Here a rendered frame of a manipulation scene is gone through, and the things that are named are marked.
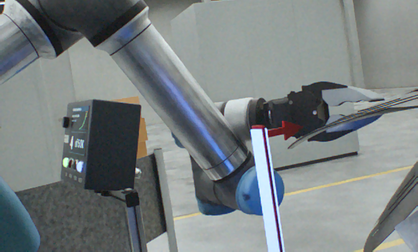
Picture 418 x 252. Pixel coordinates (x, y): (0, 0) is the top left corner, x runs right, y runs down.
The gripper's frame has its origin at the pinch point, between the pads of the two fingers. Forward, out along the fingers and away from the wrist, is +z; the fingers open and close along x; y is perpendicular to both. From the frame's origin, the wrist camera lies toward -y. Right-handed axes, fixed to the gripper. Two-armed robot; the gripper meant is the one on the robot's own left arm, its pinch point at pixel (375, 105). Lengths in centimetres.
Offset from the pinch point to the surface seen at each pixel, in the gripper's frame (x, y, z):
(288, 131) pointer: 2.3, -20.6, -6.7
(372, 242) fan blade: 22.9, 11.0, -5.0
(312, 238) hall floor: 87, 309, -112
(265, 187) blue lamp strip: 8.5, -23.8, -9.3
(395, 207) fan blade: 17.6, 14.6, -1.2
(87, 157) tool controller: 4, 5, -60
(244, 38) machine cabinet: -113, 546, -247
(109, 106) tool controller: -6, 9, -56
